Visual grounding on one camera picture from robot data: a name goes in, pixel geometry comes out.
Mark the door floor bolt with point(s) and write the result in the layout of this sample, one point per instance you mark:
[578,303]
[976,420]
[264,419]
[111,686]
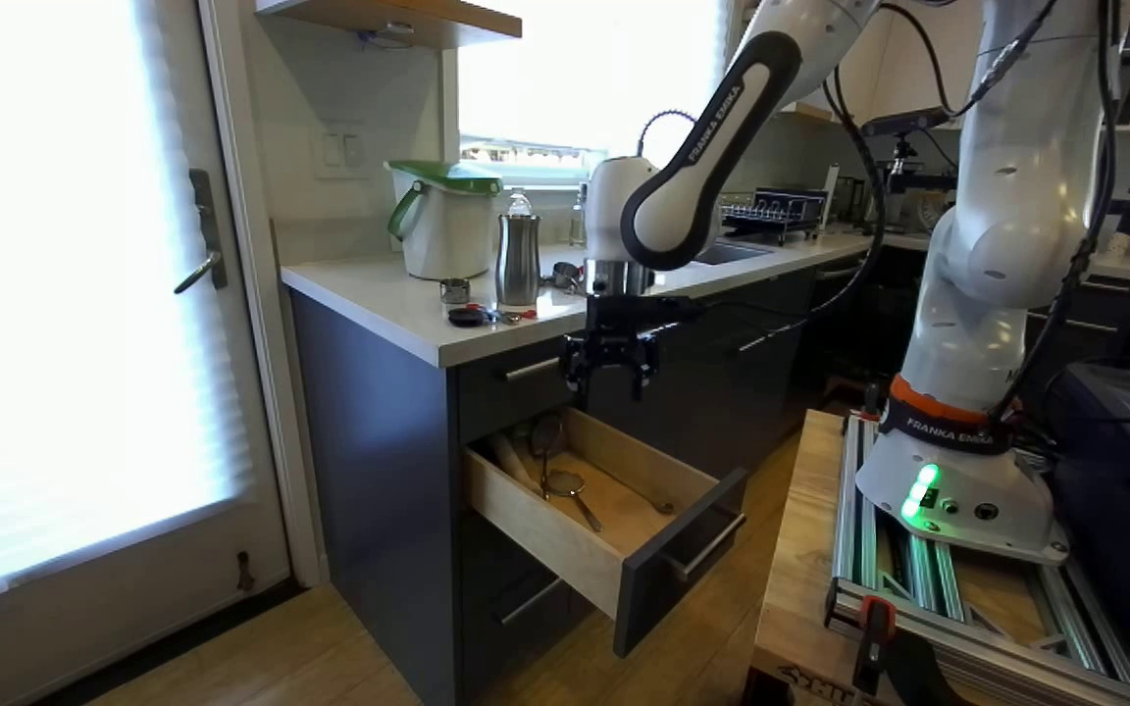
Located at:
[246,569]

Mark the wooden wall shelf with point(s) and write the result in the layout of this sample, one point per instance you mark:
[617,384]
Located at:
[421,18]

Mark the kitchen window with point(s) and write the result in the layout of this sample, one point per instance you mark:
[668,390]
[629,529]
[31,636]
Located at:
[527,91]

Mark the dark blue box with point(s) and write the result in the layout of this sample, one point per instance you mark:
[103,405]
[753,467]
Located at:
[1126,524]

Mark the stainless steel pitcher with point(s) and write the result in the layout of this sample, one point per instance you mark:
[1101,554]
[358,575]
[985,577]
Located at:
[514,267]

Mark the white wall switch plate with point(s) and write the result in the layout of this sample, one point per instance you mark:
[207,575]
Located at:
[344,150]

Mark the small steel measuring cup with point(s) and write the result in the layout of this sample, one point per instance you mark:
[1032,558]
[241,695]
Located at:
[565,276]

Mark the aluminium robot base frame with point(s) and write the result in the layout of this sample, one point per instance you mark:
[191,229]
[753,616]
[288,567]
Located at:
[942,592]

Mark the kitchen sink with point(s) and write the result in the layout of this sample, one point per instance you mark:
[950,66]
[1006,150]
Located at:
[740,250]

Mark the white glass door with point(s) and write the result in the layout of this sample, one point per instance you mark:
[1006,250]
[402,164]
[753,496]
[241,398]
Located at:
[69,329]

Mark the wooden kitchen utensil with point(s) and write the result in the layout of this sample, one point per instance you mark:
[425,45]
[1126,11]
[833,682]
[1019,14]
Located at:
[510,460]

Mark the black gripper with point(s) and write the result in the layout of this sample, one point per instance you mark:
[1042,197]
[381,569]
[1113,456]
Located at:
[610,337]

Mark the open wooden drawer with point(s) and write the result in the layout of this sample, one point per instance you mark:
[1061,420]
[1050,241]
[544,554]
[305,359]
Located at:
[551,534]

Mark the small black round object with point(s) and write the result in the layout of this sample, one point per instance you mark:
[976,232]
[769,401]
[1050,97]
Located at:
[467,316]

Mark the dark grey kitchen cabinet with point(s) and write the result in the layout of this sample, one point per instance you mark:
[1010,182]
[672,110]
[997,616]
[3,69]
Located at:
[369,433]

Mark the dark metal kitchen utensil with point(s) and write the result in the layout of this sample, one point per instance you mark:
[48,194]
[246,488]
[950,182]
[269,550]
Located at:
[548,436]

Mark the black dish rack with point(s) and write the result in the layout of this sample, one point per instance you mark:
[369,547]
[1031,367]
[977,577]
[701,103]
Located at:
[782,215]

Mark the black camera on stand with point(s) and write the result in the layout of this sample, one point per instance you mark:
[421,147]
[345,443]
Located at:
[902,129]

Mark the wooden platform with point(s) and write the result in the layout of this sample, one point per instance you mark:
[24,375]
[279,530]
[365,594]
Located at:
[803,575]

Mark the red black clamp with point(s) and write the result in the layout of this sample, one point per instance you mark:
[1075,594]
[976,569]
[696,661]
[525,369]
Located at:
[871,641]

